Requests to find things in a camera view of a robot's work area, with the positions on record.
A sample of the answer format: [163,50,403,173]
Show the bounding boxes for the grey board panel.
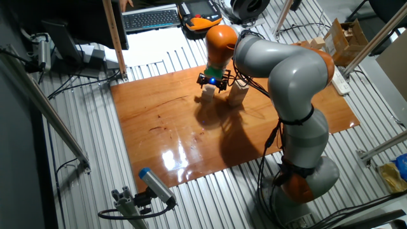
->
[375,38,407,128]

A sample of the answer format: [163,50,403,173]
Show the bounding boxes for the black computer monitor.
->
[9,0,130,77]

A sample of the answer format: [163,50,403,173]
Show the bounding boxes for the grey box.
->
[76,44,107,71]

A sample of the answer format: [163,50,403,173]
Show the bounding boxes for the blue plastic bag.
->
[393,153,407,182]

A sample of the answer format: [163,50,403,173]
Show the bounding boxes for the yellow plastic bag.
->
[377,161,407,194]

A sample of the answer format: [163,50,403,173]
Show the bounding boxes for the white power strip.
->
[330,68,352,96]

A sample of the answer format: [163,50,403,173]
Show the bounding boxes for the bare person hand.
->
[119,0,134,13]

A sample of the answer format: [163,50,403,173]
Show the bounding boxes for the black round spool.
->
[229,0,271,24]

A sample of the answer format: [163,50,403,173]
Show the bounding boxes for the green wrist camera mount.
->
[204,65,224,80]

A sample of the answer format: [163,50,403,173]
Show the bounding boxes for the aluminium profile bar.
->
[355,130,407,168]
[341,2,407,77]

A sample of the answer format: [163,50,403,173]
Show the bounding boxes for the silver camera with blue cap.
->
[138,167,177,207]

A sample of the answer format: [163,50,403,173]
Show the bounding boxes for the aluminium frame beam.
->
[0,44,92,174]

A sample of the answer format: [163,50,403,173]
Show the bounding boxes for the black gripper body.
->
[203,74,228,88]

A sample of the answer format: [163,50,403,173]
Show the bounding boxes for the black office chair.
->
[345,0,407,57]

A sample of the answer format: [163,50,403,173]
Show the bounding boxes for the glossy brown wooden board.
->
[110,41,361,193]

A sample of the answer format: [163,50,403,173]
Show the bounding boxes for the black table cable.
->
[47,69,121,100]

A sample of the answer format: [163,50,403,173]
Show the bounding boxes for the orange and black teach pendant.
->
[177,0,223,41]

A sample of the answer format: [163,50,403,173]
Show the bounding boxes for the wood coloured upright post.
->
[101,0,128,82]

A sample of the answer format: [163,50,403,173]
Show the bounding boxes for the white paper sheets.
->
[104,27,189,68]

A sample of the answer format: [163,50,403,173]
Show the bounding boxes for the black camera cable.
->
[97,203,174,221]

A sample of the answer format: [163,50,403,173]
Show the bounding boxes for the black computer keyboard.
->
[121,8,182,34]

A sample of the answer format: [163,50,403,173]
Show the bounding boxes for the open cardboard box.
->
[323,18,369,67]

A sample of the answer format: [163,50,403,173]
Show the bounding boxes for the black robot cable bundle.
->
[231,30,315,228]

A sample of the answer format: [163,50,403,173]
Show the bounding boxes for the aluminium profile post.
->
[272,0,295,39]

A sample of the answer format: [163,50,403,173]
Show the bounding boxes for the black camera clamp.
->
[133,187,155,216]

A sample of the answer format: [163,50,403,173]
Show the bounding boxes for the aluminium profile camera stand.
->
[111,186,149,229]

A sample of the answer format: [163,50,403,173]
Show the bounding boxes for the small stacked wood pieces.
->
[297,36,327,51]

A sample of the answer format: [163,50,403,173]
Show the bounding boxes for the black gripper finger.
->
[196,72,207,89]
[217,70,232,94]

